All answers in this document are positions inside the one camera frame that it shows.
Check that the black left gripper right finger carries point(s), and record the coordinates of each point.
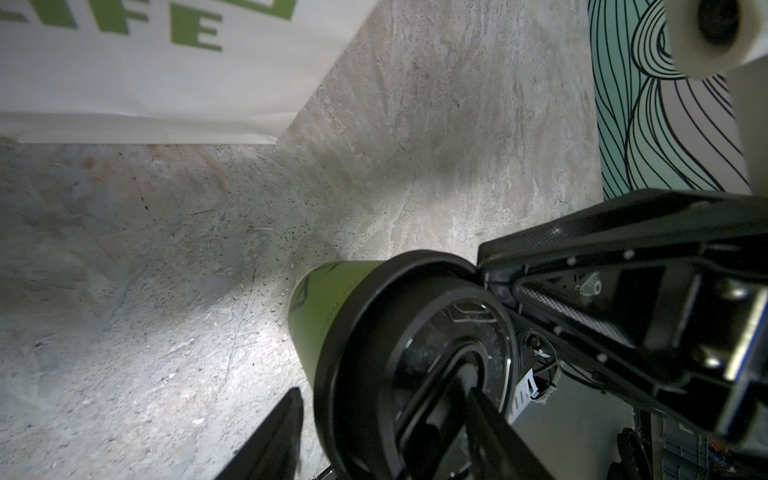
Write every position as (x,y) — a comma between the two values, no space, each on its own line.
(496,451)

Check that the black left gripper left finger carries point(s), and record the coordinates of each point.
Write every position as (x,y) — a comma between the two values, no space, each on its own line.
(273,450)

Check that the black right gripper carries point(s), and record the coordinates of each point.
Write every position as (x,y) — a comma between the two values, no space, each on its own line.
(697,344)

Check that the white paper takeout bag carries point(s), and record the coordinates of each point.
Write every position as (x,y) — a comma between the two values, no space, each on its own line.
(165,72)

